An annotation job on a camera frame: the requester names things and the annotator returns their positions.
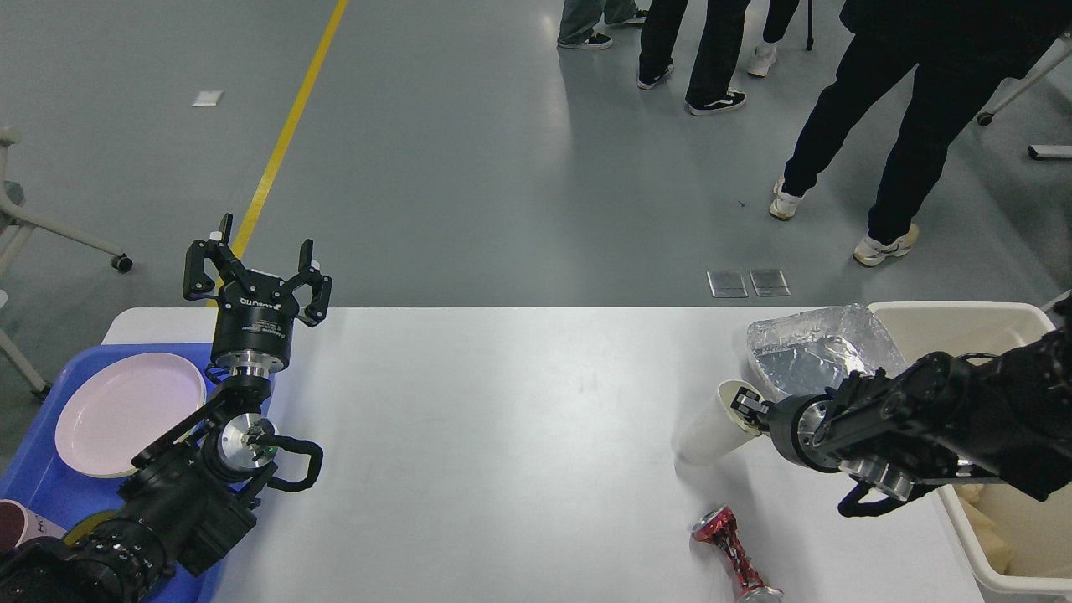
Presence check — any foil tray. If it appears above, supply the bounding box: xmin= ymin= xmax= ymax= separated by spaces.
xmin=745 ymin=304 xmax=907 ymax=402

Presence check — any person in black pants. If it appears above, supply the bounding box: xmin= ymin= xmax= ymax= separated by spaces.
xmin=766 ymin=0 xmax=1072 ymax=268

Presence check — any right metal floor plate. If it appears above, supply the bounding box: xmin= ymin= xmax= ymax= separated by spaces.
xmin=748 ymin=270 xmax=791 ymax=297

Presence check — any white bar on floor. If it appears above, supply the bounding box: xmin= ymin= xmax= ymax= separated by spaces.
xmin=1027 ymin=144 xmax=1072 ymax=161

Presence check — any beige plastic bin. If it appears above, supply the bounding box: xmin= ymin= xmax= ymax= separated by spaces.
xmin=869 ymin=302 xmax=1071 ymax=602

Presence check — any white chair leg right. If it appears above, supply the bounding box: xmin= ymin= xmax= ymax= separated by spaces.
xmin=976 ymin=30 xmax=1071 ymax=126

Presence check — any white chair base left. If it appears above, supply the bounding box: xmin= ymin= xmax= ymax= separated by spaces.
xmin=1 ymin=126 xmax=134 ymax=401

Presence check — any person in grey jeans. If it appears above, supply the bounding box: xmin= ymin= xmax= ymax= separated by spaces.
xmin=556 ymin=1 xmax=647 ymax=50

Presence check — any metal floor plate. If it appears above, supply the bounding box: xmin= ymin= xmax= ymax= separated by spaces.
xmin=748 ymin=270 xmax=791 ymax=297
xmin=708 ymin=271 xmax=748 ymax=299

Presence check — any crushed red can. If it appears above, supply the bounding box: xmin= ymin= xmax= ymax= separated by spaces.
xmin=690 ymin=505 xmax=784 ymax=602

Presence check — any pink mug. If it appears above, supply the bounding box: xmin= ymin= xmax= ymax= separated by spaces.
xmin=1 ymin=499 xmax=68 ymax=553

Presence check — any white paper cup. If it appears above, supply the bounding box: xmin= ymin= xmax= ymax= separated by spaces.
xmin=674 ymin=380 xmax=766 ymax=466

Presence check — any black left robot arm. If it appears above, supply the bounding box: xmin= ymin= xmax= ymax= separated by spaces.
xmin=3 ymin=214 xmax=332 ymax=602

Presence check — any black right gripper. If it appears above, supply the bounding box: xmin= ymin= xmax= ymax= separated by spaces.
xmin=732 ymin=387 xmax=838 ymax=474

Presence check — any pink plate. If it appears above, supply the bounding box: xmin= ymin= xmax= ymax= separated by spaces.
xmin=54 ymin=352 xmax=206 ymax=477

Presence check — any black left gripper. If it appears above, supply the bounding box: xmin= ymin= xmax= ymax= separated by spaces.
xmin=183 ymin=214 xmax=334 ymax=378

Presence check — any left metal floor plate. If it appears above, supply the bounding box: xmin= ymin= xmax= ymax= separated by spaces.
xmin=708 ymin=271 xmax=748 ymax=299

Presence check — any white paper on floor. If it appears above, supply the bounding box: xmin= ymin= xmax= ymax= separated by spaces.
xmin=191 ymin=90 xmax=224 ymax=108

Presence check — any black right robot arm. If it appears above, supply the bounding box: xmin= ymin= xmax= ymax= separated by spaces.
xmin=730 ymin=302 xmax=1069 ymax=518

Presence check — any blue plastic tray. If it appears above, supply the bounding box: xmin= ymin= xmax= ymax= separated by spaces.
xmin=0 ymin=343 xmax=277 ymax=603

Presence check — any dark blue mug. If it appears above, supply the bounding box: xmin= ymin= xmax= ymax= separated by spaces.
xmin=62 ymin=510 xmax=117 ymax=547

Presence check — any person with white sneakers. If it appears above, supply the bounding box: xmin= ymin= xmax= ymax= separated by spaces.
xmin=746 ymin=0 xmax=800 ymax=79

